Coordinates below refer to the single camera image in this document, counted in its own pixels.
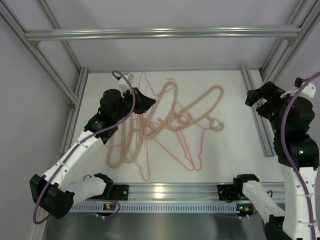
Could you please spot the blue slotted cable duct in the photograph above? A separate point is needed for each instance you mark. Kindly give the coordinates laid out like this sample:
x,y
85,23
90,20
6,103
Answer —
x,y
129,207

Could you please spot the beige hanger right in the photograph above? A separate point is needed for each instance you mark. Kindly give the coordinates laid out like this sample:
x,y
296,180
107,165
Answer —
x,y
198,110

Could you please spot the aluminium top hanging rail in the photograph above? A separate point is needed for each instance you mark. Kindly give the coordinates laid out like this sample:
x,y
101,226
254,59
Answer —
x,y
262,31

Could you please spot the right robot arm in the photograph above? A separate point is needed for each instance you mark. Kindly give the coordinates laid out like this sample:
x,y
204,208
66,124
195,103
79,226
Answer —
x,y
299,159

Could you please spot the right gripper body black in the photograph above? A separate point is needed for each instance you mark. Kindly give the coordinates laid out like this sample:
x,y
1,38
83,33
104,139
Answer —
x,y
274,115

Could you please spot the beige hanger middle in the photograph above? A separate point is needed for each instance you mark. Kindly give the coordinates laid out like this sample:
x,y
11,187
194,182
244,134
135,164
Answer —
x,y
151,129

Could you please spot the aluminium right frame post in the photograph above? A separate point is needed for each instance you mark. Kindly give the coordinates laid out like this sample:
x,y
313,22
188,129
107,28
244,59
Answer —
x,y
305,15

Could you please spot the aluminium left floor rail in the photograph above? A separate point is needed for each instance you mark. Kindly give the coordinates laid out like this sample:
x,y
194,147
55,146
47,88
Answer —
x,y
74,111

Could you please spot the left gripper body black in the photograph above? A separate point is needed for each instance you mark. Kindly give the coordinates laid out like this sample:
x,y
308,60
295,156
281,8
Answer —
x,y
127,104

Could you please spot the aluminium frame post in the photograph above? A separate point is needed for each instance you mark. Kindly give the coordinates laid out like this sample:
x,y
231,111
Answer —
x,y
305,15
17,27

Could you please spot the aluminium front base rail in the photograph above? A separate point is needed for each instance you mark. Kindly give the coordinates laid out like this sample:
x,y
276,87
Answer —
x,y
178,192

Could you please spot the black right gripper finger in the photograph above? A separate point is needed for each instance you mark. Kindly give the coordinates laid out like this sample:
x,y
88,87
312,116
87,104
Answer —
x,y
264,92
268,108

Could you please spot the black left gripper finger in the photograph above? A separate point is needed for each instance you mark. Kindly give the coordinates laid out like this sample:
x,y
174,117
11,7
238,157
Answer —
x,y
129,94
143,103

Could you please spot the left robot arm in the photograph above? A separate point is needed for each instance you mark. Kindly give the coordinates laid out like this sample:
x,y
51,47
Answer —
x,y
56,190

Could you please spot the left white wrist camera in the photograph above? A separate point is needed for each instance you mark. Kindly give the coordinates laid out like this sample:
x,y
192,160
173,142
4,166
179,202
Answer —
x,y
122,83

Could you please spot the aluminium left frame post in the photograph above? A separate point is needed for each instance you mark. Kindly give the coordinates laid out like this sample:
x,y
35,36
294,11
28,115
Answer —
x,y
17,27

